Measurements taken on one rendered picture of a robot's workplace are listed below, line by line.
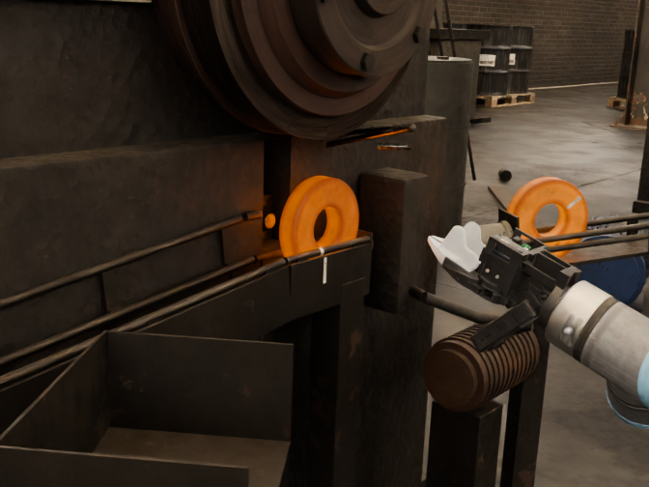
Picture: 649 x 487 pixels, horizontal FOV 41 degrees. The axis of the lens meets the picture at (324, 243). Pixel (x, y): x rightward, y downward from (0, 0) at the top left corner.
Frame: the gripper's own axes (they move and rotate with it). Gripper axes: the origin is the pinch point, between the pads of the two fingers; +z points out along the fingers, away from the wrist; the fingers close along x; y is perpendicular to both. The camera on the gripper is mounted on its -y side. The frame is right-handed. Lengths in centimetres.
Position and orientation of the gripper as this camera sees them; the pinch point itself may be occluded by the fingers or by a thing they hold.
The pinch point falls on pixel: (435, 246)
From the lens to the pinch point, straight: 122.9
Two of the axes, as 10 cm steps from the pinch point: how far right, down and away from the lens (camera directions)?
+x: -6.5, 1.7, -7.4
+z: -7.1, -4.8, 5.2
